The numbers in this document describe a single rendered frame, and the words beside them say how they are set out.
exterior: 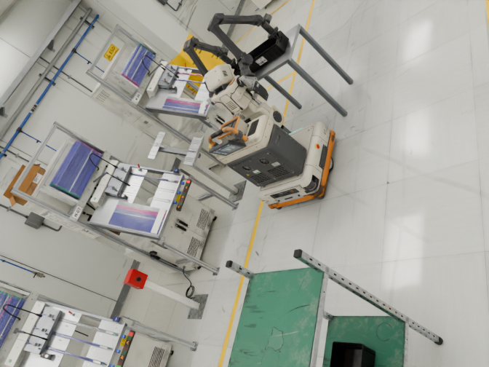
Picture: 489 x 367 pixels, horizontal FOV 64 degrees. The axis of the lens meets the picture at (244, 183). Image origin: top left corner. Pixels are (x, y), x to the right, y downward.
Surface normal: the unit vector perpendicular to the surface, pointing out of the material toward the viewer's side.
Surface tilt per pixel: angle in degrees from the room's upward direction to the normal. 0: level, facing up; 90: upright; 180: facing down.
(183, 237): 90
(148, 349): 90
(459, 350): 0
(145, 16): 90
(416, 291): 0
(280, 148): 90
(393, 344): 0
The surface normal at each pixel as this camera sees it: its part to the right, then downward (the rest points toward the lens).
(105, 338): -0.03, -0.51
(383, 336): -0.72, -0.50
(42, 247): 0.65, -0.25
